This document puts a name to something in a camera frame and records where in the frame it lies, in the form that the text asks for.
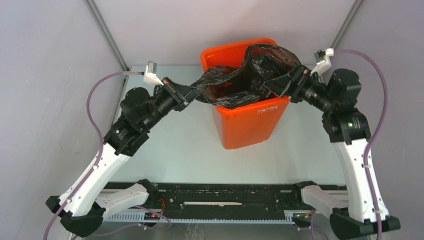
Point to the aluminium frame post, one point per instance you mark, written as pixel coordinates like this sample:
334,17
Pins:
350,17
106,33

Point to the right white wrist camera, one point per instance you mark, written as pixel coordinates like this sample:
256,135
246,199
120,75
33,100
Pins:
323,62

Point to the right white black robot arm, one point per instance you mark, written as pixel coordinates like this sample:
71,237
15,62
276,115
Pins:
365,212

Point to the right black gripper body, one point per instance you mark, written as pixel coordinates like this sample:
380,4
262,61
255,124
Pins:
304,73

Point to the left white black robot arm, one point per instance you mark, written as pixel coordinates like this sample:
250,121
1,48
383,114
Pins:
81,209

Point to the black plastic trash bag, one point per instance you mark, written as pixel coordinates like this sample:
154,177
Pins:
232,87

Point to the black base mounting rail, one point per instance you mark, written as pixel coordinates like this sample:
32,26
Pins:
225,201

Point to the left aluminium frame post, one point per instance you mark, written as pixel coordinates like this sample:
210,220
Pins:
106,33

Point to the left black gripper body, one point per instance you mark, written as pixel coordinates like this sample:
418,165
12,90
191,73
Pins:
176,103

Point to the orange plastic trash bin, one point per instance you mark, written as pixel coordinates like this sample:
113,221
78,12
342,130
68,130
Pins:
246,125

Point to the white slotted cable duct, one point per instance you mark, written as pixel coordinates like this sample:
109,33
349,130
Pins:
144,217

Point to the right aluminium frame post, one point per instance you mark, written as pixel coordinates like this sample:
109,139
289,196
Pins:
350,17

